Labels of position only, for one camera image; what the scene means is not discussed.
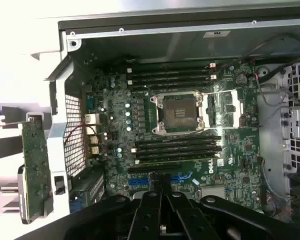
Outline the blue expansion slot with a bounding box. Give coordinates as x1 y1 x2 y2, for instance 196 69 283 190
126 173 195 188

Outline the silver chipset heatsink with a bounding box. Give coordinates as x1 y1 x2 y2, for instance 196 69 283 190
197 185 227 201

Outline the black expansion slot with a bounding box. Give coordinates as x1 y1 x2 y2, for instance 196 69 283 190
128 164 182 175

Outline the black RAM slot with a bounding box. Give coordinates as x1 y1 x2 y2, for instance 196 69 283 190
127 77 213 87
134 141 222 150
126 62 217 73
131 147 221 156
131 83 211 92
136 134 223 144
126 70 218 80

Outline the green motherboard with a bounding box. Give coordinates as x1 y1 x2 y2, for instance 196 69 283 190
81 58 268 216

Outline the CPU socket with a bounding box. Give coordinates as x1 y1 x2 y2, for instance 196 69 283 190
149 90 206 136

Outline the metal socket cover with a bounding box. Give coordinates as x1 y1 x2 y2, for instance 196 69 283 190
202 89 245 129

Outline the black open PC case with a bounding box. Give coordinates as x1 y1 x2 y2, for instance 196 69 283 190
43 9 300 240

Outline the metal drive cage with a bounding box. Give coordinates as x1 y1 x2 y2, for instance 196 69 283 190
284 59 300 166

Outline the black looped wire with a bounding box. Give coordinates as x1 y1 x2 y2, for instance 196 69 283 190
238 33 300 65

